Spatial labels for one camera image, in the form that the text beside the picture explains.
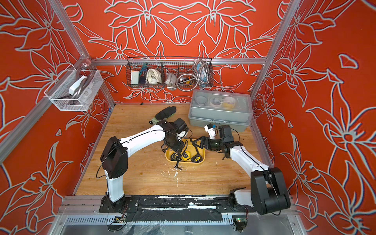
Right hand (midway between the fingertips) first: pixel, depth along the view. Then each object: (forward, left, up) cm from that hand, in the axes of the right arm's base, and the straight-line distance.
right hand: (195, 144), depth 81 cm
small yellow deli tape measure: (-2, +5, -10) cm, 12 cm away
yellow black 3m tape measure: (-3, +12, -11) cm, 16 cm away
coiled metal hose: (+32, +5, +19) cm, 38 cm away
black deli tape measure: (-4, -1, -10) cm, 11 cm away
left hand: (+1, +9, -5) cm, 11 cm away
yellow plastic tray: (0, +3, -11) cm, 12 cm away
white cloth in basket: (+36, +27, +20) cm, 49 cm away
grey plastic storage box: (+24, -17, +5) cm, 29 cm away
